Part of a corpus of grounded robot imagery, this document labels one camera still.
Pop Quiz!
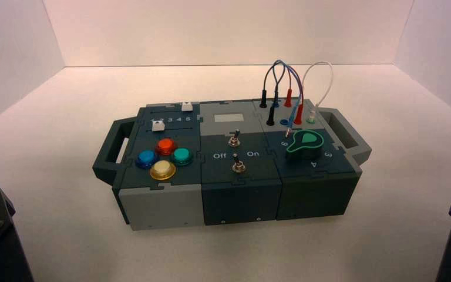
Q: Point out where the blue banana plug wire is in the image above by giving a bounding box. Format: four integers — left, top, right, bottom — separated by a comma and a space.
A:
271, 59, 304, 138

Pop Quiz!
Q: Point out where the white rectangular display window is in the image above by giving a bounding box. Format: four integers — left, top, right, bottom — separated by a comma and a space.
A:
214, 113, 245, 124

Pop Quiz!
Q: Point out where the green round push button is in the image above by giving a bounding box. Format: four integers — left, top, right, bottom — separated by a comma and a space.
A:
170, 147, 194, 167

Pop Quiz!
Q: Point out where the red round push button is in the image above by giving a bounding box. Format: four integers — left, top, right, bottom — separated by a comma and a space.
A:
154, 138, 178, 157

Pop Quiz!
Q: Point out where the dark teal grey control box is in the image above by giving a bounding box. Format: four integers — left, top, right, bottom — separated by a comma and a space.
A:
92, 97, 372, 232

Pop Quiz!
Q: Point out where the yellow round push button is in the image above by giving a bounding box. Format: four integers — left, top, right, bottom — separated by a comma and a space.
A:
149, 160, 177, 182

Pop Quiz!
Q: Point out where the dark rotary knob green pointer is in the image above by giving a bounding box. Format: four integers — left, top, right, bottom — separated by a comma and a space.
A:
285, 129, 325, 162

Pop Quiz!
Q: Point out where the blue round push button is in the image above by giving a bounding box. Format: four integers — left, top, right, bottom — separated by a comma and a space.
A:
135, 150, 159, 170

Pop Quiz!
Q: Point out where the metal toggle switch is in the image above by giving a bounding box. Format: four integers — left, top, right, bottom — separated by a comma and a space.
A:
227, 129, 242, 148
231, 153, 247, 173

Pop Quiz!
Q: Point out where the black banana plug wire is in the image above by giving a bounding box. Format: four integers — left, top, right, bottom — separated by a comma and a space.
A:
259, 62, 285, 126

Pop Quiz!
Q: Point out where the red banana plug wire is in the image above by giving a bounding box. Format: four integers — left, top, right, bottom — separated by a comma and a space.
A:
282, 64, 305, 126

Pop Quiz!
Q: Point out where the white banana plug wire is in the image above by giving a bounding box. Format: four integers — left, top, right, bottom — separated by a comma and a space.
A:
301, 61, 334, 124

